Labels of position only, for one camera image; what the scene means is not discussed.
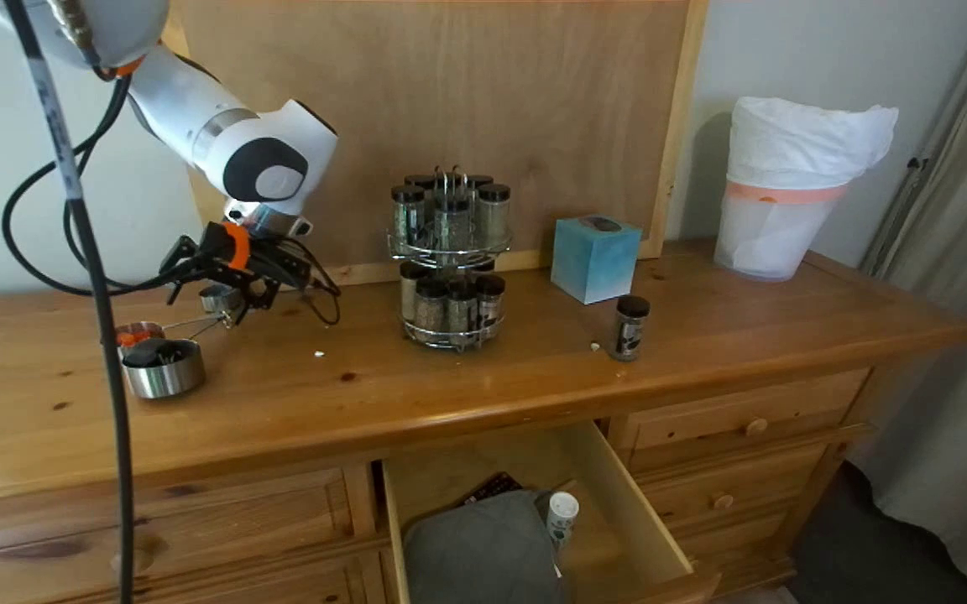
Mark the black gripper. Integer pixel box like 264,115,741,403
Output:
198,219,311,328

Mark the large steel measuring cup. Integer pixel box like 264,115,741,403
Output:
122,333,219,403

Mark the glass spice jar black lid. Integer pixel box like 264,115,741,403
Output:
390,181,431,251
473,273,507,333
473,181,515,251
444,275,481,338
414,273,451,336
395,263,426,323

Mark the wooden pine dresser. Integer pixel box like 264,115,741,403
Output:
0,240,967,604

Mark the closed wooden dresser drawer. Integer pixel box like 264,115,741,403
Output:
623,365,873,457
646,441,833,530
91,547,394,604
0,468,356,597

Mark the large plywood board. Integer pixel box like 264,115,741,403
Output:
158,0,713,291

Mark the teal tissue box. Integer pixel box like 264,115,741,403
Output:
546,214,646,309

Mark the grey folded cloth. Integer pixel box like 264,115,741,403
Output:
401,487,574,604

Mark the small white bottle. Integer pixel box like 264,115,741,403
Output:
545,487,583,551

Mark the lone dark spice jar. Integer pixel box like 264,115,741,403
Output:
611,291,656,362

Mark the open wooden dresser drawer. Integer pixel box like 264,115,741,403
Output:
379,415,723,604

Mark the trash bin white bag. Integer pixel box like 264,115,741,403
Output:
713,94,904,282

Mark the grey curtain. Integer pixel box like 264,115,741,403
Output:
850,0,967,602

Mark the orange cable strap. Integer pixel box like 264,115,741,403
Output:
223,221,254,273

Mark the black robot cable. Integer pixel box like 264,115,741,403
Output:
0,0,175,604

